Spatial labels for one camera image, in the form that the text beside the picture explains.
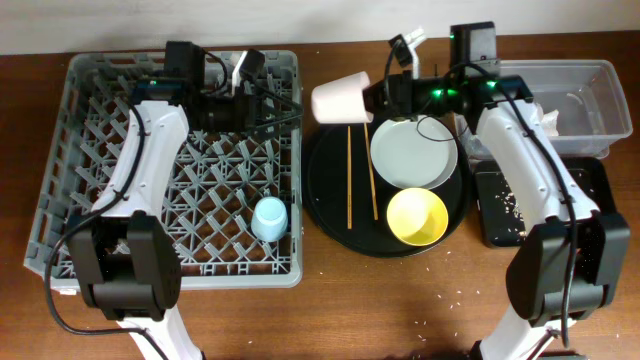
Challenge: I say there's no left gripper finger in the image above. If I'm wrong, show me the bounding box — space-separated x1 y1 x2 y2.
247 114 302 136
254 83 303 111

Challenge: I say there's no pink plastic cup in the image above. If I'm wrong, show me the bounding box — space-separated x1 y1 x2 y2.
311 71 374 125

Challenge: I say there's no light blue plastic cup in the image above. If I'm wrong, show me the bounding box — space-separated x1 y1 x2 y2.
251 196 288 243

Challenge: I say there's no yellow bowl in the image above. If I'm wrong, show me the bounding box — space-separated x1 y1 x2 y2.
386 188 449 247

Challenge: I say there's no food scraps pile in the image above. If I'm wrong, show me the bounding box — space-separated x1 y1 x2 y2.
494 177 527 239

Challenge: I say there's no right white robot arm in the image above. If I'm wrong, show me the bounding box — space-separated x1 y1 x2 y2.
363 21 631 360

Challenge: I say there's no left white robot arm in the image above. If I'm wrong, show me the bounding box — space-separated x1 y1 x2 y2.
60 41 302 359

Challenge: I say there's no grey plastic dishwasher rack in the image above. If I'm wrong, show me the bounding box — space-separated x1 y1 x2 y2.
24 52 303 293

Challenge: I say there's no crumpled white plastic waste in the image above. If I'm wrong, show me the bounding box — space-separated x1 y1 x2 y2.
537 105 559 137

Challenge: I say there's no black rectangular waste tray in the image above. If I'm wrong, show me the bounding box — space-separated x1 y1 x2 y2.
473 157 617 247

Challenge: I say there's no clear plastic waste bin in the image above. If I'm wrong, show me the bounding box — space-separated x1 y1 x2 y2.
500 60 633 158

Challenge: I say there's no white round plate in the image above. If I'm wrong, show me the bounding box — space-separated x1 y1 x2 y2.
370 116 458 189

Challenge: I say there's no left wooden chopstick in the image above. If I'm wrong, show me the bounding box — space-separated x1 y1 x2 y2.
347 126 353 230

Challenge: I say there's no wooden chopstick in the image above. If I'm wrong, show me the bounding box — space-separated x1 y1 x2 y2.
347 126 353 230
363 123 379 221

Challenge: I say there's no right wooden chopstick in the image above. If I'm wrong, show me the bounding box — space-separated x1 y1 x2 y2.
363 123 379 221

